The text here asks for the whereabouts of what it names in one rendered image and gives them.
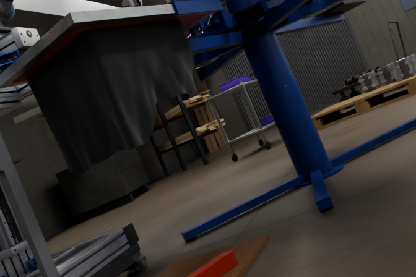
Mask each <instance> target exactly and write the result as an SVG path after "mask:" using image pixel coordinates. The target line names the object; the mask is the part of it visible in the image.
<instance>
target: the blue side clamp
mask: <svg viewBox="0 0 416 277"><path fill-rule="evenodd" d="M168 4H173V5H174V8H175V10H176V13H177V14H178V15H185V14H196V13H202V12H213V11H222V10H224V8H223V5H222V3H221V1H220V0H171V2H170V3H168Z"/></svg>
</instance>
